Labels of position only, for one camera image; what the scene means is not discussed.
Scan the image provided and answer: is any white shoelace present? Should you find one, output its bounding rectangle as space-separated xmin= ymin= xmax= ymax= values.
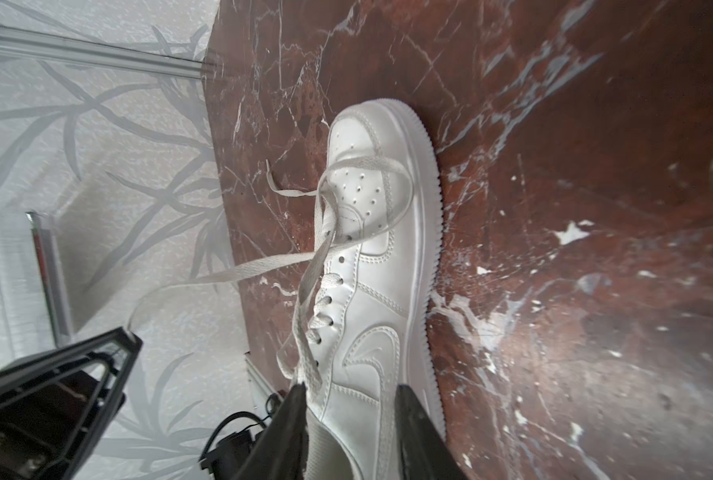
xmin=124 ymin=156 xmax=415 ymax=390

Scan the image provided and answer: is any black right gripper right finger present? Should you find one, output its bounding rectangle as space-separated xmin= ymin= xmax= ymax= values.
xmin=395 ymin=385 xmax=467 ymax=480

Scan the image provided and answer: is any white sneaker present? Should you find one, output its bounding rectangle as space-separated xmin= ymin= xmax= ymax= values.
xmin=278 ymin=99 xmax=446 ymax=479

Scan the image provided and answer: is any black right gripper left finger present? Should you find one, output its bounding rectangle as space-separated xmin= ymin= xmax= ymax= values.
xmin=232 ymin=384 xmax=306 ymax=480

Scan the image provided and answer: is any clear plastic wall tray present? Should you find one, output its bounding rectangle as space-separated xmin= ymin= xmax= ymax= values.
xmin=0 ymin=208 xmax=74 ymax=358

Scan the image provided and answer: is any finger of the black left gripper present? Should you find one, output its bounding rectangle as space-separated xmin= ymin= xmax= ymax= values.
xmin=0 ymin=328 xmax=144 ymax=479

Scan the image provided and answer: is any aluminium frame crossbar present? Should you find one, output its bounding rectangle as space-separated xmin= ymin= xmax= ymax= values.
xmin=0 ymin=26 xmax=204 ymax=80

